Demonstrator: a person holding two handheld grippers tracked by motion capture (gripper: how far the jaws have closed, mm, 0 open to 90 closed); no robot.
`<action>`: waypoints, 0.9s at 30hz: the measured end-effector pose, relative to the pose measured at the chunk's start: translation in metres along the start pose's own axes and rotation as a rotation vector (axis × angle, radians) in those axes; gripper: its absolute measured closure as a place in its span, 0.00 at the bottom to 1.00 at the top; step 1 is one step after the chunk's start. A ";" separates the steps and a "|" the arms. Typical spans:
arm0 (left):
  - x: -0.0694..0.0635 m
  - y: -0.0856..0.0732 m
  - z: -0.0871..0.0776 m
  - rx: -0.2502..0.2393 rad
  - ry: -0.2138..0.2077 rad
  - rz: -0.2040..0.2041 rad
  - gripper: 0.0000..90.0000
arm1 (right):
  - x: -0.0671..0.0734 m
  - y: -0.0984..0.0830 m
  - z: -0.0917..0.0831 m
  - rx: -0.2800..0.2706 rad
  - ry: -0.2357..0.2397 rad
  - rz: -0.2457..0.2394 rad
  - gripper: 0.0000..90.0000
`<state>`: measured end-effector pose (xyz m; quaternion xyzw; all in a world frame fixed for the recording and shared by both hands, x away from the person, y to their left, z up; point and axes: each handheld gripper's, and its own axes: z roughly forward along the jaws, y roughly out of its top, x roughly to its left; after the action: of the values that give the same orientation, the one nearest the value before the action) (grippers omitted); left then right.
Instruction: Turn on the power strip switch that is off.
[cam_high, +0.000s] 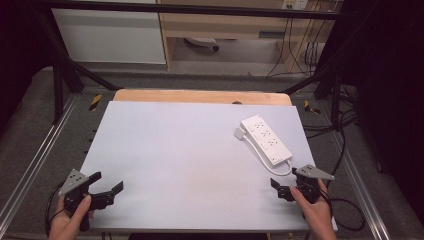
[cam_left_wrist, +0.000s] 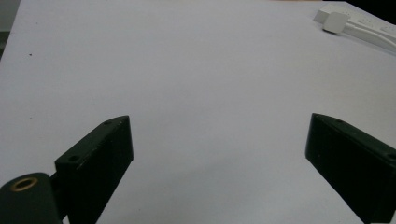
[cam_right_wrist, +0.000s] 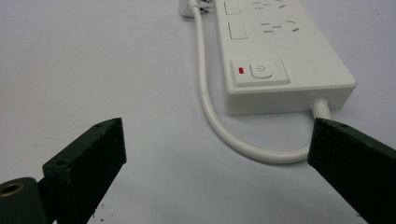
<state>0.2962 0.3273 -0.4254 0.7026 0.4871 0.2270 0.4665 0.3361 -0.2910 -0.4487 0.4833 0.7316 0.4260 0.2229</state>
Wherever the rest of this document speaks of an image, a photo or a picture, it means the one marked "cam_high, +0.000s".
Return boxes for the yellow black striped tape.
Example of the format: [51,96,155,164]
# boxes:
[303,99,322,115]
[88,93,103,112]

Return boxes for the aluminium rail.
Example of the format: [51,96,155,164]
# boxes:
[0,95,79,231]
[331,131,392,240]

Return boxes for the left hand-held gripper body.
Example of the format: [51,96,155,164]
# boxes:
[58,168,116,233]

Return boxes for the black metal frame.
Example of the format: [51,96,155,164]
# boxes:
[31,0,359,126]

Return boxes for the white board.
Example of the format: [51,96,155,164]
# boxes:
[79,100,338,233]

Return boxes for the black hanging cables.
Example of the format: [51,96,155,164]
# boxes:
[266,9,329,78]

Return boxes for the white object under desk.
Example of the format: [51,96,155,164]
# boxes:
[184,36,221,52]

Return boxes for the person's left hand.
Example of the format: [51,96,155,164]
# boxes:
[47,194,96,240]

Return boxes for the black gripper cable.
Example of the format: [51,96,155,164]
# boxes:
[44,182,66,236]
[319,186,366,232]

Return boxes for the light wooden desk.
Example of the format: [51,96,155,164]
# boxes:
[155,0,338,72]

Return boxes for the white power strip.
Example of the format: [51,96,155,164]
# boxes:
[239,114,294,167]

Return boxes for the bundle of black floor cables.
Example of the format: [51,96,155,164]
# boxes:
[301,83,359,188]

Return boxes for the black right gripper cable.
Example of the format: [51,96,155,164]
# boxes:
[319,186,366,232]

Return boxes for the person's right hand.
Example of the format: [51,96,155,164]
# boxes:
[288,178,335,231]

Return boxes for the white cabinet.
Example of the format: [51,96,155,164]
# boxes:
[50,0,167,65]

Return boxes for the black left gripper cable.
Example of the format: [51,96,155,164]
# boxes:
[44,182,66,236]

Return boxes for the white wall socket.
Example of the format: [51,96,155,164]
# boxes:
[281,0,310,11]

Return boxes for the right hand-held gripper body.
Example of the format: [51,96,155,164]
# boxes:
[277,164,336,205]

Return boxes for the white power strip cable with plug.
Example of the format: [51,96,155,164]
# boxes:
[233,127,294,177]

